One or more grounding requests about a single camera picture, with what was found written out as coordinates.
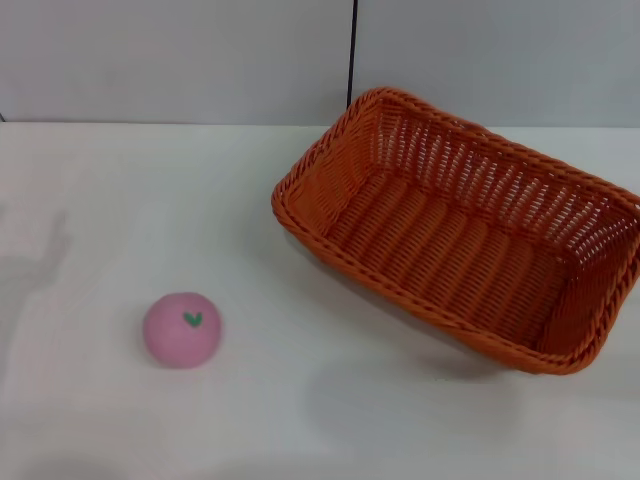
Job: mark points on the orange woven plastic basket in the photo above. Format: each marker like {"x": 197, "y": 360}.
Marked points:
{"x": 450, "y": 260}

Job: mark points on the pink toy peach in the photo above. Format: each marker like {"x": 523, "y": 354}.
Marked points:
{"x": 175, "y": 345}

